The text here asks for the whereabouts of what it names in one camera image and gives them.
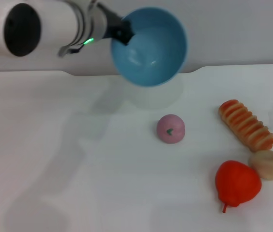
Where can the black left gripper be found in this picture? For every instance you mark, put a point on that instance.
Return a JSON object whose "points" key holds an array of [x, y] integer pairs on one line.
{"points": [[112, 21]]}

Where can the blue bowl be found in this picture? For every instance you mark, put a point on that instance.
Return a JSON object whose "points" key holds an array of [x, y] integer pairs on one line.
{"points": [[151, 48]]}

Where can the beige egg yolk pastry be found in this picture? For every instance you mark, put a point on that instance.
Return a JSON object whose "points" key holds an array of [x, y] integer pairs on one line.
{"points": [[267, 165]]}

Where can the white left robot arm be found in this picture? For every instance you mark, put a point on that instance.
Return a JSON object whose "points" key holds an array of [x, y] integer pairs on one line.
{"points": [[54, 21]]}

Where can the striped sausage bread toy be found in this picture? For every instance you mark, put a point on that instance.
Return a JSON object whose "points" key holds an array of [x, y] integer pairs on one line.
{"points": [[245, 125]]}

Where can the red bell pepper toy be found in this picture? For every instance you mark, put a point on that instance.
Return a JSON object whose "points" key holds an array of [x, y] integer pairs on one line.
{"points": [[235, 183]]}

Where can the pink peach bun toy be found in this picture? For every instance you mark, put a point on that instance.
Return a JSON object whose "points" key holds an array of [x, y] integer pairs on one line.
{"points": [[172, 125]]}

